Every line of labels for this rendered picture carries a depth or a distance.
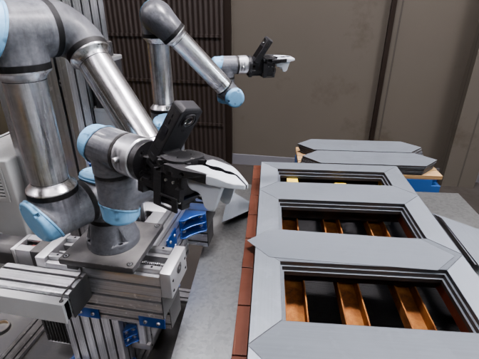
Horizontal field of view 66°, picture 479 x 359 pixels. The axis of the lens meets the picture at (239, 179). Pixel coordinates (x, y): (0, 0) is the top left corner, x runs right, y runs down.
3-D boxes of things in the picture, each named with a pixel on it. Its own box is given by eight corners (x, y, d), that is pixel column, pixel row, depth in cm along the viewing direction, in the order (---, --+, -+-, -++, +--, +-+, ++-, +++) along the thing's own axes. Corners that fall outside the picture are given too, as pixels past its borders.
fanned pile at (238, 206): (251, 192, 212) (251, 186, 210) (246, 230, 177) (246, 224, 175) (230, 191, 213) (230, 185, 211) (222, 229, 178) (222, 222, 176)
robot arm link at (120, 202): (162, 209, 78) (157, 162, 73) (117, 233, 70) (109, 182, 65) (137, 199, 82) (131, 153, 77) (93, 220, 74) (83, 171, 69)
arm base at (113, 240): (76, 252, 104) (69, 222, 99) (104, 224, 117) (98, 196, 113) (126, 258, 101) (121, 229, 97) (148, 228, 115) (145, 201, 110)
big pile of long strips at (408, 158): (417, 150, 241) (419, 142, 239) (442, 176, 205) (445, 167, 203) (296, 147, 247) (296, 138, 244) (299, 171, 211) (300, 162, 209)
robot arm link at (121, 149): (145, 130, 67) (106, 137, 60) (162, 135, 64) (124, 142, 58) (145, 169, 69) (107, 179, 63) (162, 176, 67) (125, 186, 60)
